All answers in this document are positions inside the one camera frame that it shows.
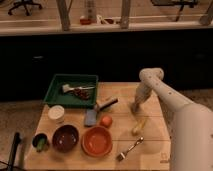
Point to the orange bowl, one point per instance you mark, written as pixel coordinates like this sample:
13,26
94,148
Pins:
97,141

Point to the blue sponge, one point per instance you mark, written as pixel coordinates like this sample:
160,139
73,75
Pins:
90,117

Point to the dark red item in tray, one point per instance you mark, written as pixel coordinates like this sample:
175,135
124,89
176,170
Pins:
82,94

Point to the black office chair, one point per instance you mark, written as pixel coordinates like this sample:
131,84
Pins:
180,3
24,3

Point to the purple bowl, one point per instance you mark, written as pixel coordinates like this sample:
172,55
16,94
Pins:
65,138

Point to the green plastic tray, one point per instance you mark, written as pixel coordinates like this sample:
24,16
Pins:
72,91

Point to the black stand at left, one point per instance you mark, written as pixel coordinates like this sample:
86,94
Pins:
10,164

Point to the small orange fruit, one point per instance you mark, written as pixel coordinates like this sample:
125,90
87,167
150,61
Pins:
106,121

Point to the red and white object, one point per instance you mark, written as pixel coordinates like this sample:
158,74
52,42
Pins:
90,15

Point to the white-handled utensil in tray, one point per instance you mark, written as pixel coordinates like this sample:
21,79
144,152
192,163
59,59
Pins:
67,88

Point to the dark green cup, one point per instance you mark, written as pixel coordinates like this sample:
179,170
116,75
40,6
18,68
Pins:
40,142

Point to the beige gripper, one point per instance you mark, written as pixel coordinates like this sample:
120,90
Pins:
135,107

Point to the white round container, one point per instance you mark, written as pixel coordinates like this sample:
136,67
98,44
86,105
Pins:
56,113

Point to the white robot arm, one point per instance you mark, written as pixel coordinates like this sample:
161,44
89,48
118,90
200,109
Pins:
192,125

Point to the black office chair right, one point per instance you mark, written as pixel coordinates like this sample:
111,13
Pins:
180,3

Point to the black office chair left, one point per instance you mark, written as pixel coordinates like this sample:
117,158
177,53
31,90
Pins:
24,3

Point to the silver metal fork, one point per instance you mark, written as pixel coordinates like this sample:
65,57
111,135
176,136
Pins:
124,154

